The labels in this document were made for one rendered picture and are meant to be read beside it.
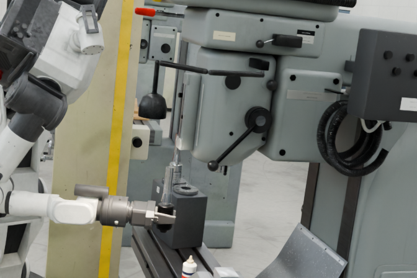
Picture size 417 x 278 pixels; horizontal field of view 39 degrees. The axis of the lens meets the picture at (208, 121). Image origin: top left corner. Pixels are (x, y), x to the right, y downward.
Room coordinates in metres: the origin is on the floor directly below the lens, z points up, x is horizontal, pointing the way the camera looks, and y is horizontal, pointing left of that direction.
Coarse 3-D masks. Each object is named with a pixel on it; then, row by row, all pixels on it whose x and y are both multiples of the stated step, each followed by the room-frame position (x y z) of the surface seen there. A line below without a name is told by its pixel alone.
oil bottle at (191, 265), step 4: (188, 260) 1.65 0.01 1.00; (192, 260) 1.66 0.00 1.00; (184, 264) 1.65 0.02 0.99; (188, 264) 1.65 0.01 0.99; (192, 264) 1.65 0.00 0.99; (196, 264) 1.66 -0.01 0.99; (184, 268) 1.64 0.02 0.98; (188, 268) 1.64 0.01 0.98; (192, 268) 1.64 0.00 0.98; (184, 272) 1.64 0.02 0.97; (188, 272) 1.64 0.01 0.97; (192, 272) 1.64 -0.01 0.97; (184, 276) 1.64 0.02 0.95; (188, 276) 1.64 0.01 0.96
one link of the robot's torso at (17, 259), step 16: (0, 224) 1.93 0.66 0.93; (16, 224) 1.96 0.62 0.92; (32, 224) 2.00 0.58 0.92; (0, 240) 1.94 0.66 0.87; (16, 240) 2.04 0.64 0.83; (32, 240) 2.01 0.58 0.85; (0, 256) 1.96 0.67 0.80; (16, 256) 2.06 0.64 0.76; (0, 272) 2.00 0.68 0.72; (16, 272) 2.04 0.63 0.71
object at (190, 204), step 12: (156, 180) 2.13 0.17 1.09; (156, 192) 2.10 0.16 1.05; (180, 192) 1.99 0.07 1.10; (192, 192) 1.99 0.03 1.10; (156, 204) 2.09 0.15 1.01; (180, 204) 1.96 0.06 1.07; (192, 204) 1.98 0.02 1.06; (204, 204) 2.00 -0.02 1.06; (180, 216) 1.96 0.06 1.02; (192, 216) 1.98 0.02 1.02; (204, 216) 2.00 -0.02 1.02; (156, 228) 2.07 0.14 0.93; (180, 228) 1.96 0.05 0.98; (192, 228) 1.98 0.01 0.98; (168, 240) 1.98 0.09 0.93; (180, 240) 1.96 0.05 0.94; (192, 240) 1.99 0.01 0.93
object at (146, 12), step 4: (136, 8) 1.67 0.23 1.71; (140, 8) 1.66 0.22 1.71; (144, 8) 1.67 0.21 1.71; (148, 8) 1.67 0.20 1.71; (136, 12) 1.66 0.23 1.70; (140, 12) 1.66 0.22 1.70; (144, 12) 1.66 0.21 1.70; (148, 12) 1.67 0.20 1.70; (152, 12) 1.67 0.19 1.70; (156, 12) 1.68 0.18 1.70; (160, 12) 1.68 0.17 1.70; (164, 12) 1.69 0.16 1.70; (168, 12) 1.69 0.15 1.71; (152, 16) 1.68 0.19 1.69; (168, 16) 1.69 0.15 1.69; (172, 16) 1.70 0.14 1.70; (176, 16) 1.70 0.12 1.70; (180, 16) 1.70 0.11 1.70
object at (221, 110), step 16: (208, 48) 1.61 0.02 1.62; (208, 64) 1.57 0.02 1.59; (224, 64) 1.55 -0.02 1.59; (240, 64) 1.56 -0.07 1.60; (272, 64) 1.59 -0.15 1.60; (208, 80) 1.57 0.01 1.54; (224, 80) 1.54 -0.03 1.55; (240, 80) 1.55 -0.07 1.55; (256, 80) 1.58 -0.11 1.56; (208, 96) 1.56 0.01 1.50; (224, 96) 1.55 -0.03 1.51; (240, 96) 1.56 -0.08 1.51; (256, 96) 1.58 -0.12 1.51; (208, 112) 1.56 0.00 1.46; (224, 112) 1.55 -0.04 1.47; (240, 112) 1.57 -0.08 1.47; (208, 128) 1.56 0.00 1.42; (224, 128) 1.55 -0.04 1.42; (240, 128) 1.57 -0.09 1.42; (208, 144) 1.56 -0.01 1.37; (224, 144) 1.56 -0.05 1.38; (240, 144) 1.57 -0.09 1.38; (256, 144) 1.58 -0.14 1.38; (208, 160) 1.58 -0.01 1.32; (224, 160) 1.59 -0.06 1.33; (240, 160) 1.61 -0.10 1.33
